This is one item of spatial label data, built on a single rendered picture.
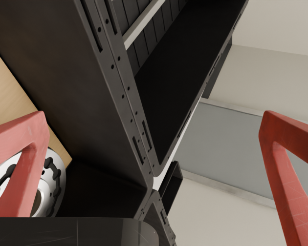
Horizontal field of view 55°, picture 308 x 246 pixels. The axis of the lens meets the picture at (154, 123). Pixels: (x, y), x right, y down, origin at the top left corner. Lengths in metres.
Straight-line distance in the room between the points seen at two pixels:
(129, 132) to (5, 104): 0.11
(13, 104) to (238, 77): 3.88
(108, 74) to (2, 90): 0.10
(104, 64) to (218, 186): 3.07
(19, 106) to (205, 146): 3.23
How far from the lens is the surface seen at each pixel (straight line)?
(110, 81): 0.21
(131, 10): 0.42
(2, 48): 0.26
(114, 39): 0.20
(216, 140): 3.49
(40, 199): 0.29
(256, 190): 3.25
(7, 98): 0.28
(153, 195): 0.35
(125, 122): 0.24
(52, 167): 0.30
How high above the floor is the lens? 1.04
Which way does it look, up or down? 23 degrees down
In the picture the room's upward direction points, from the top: 106 degrees clockwise
